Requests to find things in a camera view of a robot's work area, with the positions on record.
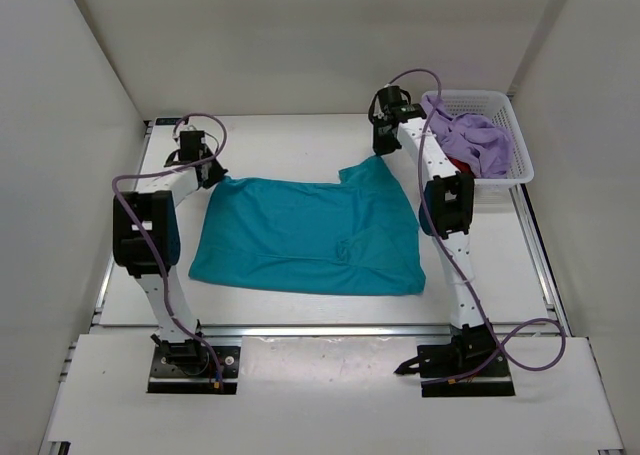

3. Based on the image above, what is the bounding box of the teal t shirt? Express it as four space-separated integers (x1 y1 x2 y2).
189 156 426 296

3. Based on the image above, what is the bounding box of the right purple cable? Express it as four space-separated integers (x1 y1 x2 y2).
387 67 568 385

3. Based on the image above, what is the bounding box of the white plastic laundry basket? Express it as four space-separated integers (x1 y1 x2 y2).
422 90 534 190

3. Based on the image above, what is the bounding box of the red t shirt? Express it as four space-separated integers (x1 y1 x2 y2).
449 157 474 177

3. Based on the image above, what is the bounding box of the lavender t shirt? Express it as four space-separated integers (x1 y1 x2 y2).
421 95 514 179

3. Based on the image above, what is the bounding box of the purple cable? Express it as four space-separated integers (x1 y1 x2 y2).
110 113 229 381
387 67 568 385

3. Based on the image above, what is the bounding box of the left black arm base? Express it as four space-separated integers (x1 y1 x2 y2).
147 335 241 395

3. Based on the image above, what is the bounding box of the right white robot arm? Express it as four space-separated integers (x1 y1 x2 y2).
368 85 485 334

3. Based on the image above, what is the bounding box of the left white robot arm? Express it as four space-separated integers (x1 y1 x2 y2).
112 130 228 375

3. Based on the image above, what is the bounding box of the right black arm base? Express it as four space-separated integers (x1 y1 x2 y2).
394 325 515 398

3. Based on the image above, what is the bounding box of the small dark table label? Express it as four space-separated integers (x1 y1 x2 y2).
154 117 185 126

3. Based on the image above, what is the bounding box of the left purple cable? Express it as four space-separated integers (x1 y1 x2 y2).
110 113 229 381

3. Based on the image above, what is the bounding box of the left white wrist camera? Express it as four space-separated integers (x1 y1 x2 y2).
172 118 189 142

